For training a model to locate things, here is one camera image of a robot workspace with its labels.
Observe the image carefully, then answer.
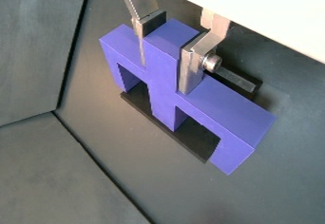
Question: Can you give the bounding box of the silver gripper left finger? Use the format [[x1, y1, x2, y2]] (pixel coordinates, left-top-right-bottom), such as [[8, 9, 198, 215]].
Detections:
[[123, 0, 166, 65]]

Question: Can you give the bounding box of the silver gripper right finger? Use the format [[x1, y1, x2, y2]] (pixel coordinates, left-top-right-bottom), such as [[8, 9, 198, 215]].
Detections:
[[178, 9, 230, 94]]

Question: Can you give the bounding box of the purple three-legged block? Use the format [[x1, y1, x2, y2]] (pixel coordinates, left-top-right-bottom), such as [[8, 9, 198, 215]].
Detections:
[[99, 19, 275, 174]]

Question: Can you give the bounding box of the black angle fixture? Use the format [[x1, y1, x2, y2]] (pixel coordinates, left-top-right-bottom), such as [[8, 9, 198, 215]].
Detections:
[[120, 67, 262, 162]]

